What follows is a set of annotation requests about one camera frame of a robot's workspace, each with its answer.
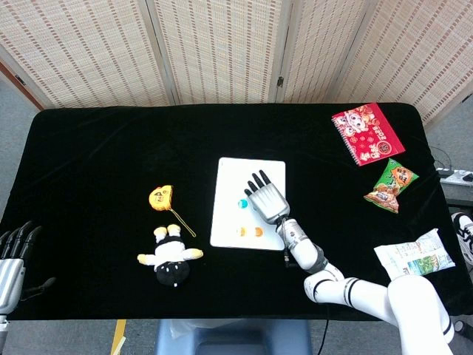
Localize green snack bag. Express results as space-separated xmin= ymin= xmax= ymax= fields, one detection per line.
xmin=363 ymin=158 xmax=420 ymax=214

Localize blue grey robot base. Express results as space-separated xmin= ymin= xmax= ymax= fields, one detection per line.
xmin=154 ymin=318 xmax=312 ymax=355

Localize white magnetic board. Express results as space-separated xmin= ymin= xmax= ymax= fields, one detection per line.
xmin=209 ymin=157 xmax=287 ymax=249

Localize yellow floor strip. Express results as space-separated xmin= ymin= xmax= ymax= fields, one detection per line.
xmin=110 ymin=319 xmax=127 ymax=355

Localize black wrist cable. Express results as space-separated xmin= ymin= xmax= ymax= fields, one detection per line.
xmin=279 ymin=217 xmax=296 ymax=270

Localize black floor cable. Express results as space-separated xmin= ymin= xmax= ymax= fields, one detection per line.
xmin=430 ymin=146 xmax=454 ymax=171

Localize woven folding screen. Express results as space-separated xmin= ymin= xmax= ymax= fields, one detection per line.
xmin=0 ymin=0 xmax=473 ymax=129

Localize grey low platform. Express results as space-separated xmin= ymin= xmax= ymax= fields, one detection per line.
xmin=441 ymin=180 xmax=473 ymax=208

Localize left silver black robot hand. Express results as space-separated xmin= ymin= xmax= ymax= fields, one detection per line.
xmin=0 ymin=220 xmax=56 ymax=315

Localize white snack bag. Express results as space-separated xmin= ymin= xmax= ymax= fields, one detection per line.
xmin=373 ymin=228 xmax=456 ymax=282

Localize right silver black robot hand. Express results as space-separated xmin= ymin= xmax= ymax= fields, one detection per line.
xmin=243 ymin=169 xmax=290 ymax=225

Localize white black sneaker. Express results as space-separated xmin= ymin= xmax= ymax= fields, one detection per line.
xmin=450 ymin=212 xmax=473 ymax=266

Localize plush doll with black head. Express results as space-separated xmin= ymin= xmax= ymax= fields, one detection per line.
xmin=137 ymin=223 xmax=204 ymax=289

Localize red spiral notebook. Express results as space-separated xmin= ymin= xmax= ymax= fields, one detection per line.
xmin=331 ymin=102 xmax=406 ymax=168

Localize white power strip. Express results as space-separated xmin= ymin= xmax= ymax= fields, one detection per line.
xmin=435 ymin=168 xmax=473 ymax=186

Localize black velvet tablecloth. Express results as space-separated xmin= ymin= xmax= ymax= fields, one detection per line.
xmin=0 ymin=102 xmax=473 ymax=321

